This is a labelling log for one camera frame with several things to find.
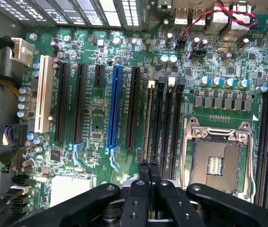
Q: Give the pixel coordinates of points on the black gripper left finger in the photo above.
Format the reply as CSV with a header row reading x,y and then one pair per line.
x,y
136,208

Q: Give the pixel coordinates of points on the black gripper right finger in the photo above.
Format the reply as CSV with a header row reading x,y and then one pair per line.
x,y
174,205

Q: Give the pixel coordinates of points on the RAM slot white latch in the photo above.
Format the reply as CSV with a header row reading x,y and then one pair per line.
x,y
166,123

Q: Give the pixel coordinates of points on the RAM memory stick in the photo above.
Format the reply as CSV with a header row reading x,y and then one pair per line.
x,y
148,118

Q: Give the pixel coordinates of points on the silver socket locking lever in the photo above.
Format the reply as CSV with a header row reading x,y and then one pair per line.
x,y
183,151
251,165

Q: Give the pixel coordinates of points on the white chipset heat sink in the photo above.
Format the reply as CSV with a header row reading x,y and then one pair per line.
x,y
71,189

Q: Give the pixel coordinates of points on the black square chip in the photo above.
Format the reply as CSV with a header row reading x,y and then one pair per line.
x,y
55,154

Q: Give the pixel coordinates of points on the long black expansion slot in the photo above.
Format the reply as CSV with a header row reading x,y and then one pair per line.
x,y
62,101
133,106

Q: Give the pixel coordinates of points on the grey square inductor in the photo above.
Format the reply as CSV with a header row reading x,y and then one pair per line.
x,y
207,102
227,103
198,101
237,104
247,105
218,103

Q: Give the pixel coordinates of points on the green PC motherboard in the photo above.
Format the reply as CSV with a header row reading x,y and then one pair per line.
x,y
96,106

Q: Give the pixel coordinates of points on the black SATA port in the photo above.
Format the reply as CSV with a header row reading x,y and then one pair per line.
x,y
20,201
20,180
19,209

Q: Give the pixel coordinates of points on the black expansion slot blue clip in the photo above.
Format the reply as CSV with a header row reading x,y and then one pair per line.
x,y
80,104

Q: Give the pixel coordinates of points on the blue top capacitor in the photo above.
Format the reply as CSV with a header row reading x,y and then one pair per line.
x,y
216,81
173,58
243,83
165,58
229,82
205,80
262,88

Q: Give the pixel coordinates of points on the short black expansion slot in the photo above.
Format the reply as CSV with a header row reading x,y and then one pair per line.
x,y
99,76

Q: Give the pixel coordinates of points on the white PCI expansion slot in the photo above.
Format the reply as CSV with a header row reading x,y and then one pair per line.
x,y
43,94

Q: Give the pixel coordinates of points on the black fan header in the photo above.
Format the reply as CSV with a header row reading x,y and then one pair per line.
x,y
197,54

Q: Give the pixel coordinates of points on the silver USB port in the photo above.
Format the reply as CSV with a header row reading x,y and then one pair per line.
x,y
180,15
198,15

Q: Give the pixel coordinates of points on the silver network port block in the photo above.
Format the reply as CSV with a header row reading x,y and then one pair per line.
x,y
233,21

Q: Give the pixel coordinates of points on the white power connector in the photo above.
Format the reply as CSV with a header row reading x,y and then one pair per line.
x,y
21,50

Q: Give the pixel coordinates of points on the silver mounting screw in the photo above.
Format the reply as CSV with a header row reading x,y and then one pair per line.
x,y
33,36

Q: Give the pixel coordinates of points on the CPU socket metal frame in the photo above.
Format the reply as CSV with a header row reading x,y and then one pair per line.
x,y
215,163

